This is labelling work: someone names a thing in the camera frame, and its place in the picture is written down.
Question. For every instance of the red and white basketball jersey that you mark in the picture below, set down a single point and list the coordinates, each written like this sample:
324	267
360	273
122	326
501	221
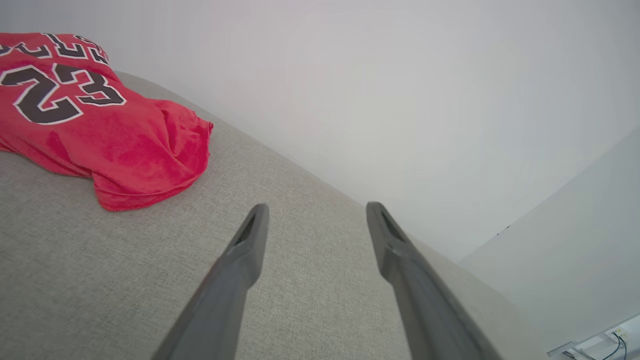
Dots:
130	150

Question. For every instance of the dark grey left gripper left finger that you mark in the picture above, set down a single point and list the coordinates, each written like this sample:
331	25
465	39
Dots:
227	290

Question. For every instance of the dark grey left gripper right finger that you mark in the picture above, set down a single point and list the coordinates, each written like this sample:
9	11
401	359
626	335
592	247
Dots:
420	300

